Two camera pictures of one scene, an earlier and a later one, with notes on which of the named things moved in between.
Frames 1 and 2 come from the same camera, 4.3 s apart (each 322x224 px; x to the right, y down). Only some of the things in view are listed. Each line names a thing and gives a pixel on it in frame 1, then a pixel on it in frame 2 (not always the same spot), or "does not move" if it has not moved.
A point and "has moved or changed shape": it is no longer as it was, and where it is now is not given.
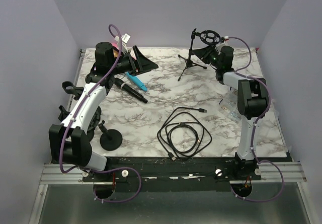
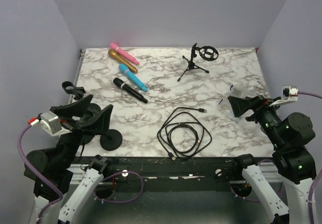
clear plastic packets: x=228 y=105 does not move
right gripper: x=205 y=52 → x=256 y=103
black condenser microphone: x=121 y=83 does not move
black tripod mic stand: x=208 y=36 has moved or changed shape
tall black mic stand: x=69 y=87 does not move
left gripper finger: x=143 y=64 → x=78 y=107
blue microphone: x=136 y=80 does not move
